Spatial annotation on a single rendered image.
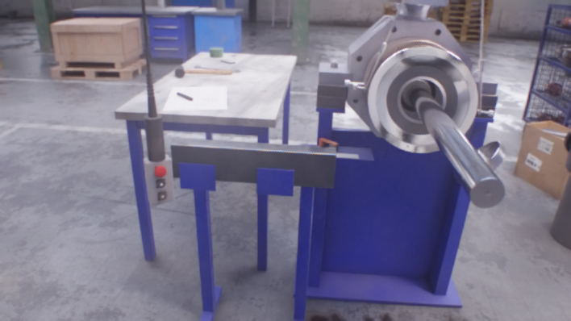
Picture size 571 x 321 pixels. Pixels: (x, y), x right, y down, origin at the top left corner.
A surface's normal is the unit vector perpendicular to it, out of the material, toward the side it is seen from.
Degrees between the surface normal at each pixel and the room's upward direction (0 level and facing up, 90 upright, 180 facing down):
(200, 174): 90
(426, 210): 90
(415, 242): 90
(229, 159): 90
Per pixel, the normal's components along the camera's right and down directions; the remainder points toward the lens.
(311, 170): -0.08, 0.41
